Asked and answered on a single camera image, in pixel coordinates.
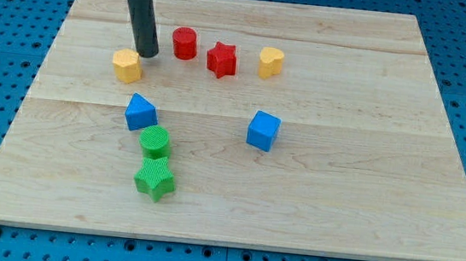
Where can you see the light wooden board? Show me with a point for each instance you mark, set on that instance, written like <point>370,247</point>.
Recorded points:
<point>364,164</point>

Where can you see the green star block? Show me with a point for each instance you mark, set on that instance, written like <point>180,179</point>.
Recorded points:
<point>155,178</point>

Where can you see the yellow hexagon block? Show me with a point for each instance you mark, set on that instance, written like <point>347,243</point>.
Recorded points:
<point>127,65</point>

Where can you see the green cylinder block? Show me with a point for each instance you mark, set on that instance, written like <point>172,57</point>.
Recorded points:
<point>155,142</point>

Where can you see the blue cube block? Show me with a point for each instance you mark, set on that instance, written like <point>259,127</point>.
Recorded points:
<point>263,130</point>

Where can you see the red cylinder block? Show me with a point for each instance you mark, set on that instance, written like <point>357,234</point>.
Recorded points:
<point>184,43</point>

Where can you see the blue triangle block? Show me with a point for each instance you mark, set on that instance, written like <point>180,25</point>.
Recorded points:
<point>140,113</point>

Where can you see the red star block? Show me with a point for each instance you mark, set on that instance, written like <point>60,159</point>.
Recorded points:
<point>221,60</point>

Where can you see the yellow heart block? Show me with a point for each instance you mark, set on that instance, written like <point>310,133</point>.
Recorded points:
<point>270,62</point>

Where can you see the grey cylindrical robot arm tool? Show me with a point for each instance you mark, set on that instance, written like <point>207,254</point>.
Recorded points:
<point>144,29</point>

